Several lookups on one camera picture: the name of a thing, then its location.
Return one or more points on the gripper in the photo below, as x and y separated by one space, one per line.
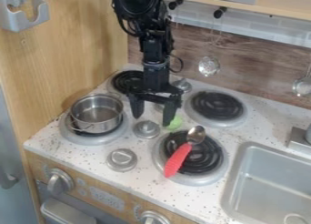
156 79

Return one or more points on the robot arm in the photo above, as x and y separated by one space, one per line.
141 6

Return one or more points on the toy stove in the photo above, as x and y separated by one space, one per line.
202 160

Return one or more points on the green toy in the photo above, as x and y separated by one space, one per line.
177 123

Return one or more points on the silver pot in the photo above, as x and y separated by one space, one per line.
97 115

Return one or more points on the toy sink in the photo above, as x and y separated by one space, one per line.
269 185

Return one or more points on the tap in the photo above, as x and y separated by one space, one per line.
299 138

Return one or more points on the silver hanging ladle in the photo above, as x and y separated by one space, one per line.
303 86

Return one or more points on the black wall hook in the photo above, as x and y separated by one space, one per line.
220 12
175 4

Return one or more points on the grey wall holder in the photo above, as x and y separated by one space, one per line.
18 19

